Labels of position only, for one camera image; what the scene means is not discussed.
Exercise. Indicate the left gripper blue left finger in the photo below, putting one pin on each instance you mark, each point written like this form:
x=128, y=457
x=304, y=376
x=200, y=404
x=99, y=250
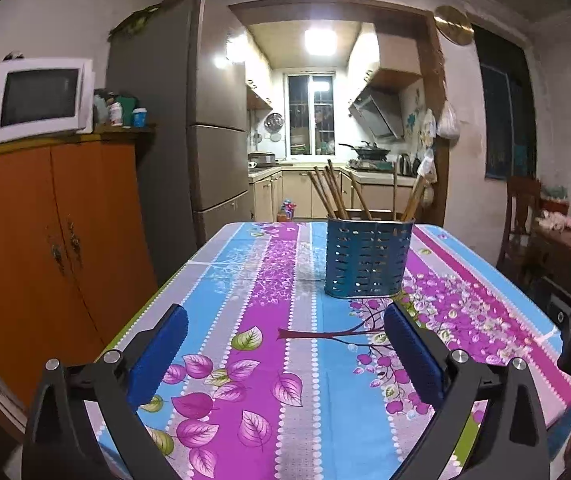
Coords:
x=151, y=352

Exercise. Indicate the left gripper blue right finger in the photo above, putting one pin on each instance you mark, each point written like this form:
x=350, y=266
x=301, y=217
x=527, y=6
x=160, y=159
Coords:
x=424, y=369

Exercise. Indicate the blue perforated utensil holder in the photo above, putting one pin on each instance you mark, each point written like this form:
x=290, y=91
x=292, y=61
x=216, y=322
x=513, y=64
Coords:
x=366, y=258

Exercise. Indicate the kitchen window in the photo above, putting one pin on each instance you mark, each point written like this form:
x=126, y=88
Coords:
x=310, y=114

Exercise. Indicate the dark wooden dining table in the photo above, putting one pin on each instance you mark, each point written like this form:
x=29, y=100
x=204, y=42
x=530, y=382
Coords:
x=550, y=253

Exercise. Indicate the wooden dining chair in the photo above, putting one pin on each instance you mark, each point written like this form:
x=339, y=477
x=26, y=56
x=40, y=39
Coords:
x=523, y=196

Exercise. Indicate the floral striped tablecloth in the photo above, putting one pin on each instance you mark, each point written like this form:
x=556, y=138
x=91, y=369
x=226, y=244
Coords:
x=278, y=380

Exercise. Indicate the orange wooden cabinet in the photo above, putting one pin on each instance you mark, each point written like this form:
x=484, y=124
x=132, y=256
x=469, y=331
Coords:
x=74, y=261

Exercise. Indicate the steel electric kettle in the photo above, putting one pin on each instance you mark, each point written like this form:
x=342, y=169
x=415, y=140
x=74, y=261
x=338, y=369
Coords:
x=404, y=165

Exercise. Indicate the dark room window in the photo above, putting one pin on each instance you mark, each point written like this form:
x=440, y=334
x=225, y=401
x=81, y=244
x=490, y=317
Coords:
x=511, y=143

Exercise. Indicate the black wok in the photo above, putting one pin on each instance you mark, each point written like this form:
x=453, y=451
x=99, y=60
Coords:
x=368, y=151

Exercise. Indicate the white hanging plastic bag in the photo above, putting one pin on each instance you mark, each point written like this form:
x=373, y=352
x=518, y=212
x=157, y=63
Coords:
x=448, y=125

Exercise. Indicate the steel range hood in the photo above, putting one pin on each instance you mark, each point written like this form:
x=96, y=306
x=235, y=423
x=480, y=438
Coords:
x=379, y=113

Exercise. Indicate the white microwave oven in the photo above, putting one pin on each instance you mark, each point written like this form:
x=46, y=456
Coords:
x=45, y=97

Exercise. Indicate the brown tall refrigerator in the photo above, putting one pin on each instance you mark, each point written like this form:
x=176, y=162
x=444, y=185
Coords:
x=180, y=60

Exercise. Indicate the round gold wall clock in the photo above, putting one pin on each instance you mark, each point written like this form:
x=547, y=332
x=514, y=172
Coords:
x=454, y=25

